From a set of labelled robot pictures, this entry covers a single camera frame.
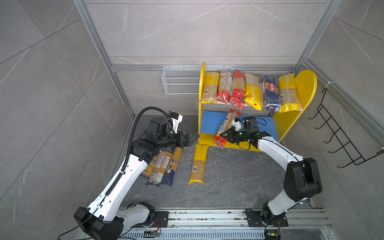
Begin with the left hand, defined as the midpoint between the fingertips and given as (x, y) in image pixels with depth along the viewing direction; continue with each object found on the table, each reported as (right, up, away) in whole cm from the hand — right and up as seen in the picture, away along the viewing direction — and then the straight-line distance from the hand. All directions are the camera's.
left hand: (192, 133), depth 67 cm
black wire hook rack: (+69, 0, +2) cm, 69 cm away
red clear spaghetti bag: (+20, +5, +21) cm, 30 cm away
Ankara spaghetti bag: (-12, -20, +23) cm, 33 cm away
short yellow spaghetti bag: (+3, -25, +20) cm, 32 cm away
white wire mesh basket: (-9, +36, +34) cm, 50 cm away
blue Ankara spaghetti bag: (-27, -23, +21) cm, 41 cm away
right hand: (+16, -1, +20) cm, 26 cm away
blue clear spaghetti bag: (-21, -26, +19) cm, 38 cm away
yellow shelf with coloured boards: (+13, +10, +32) cm, 36 cm away
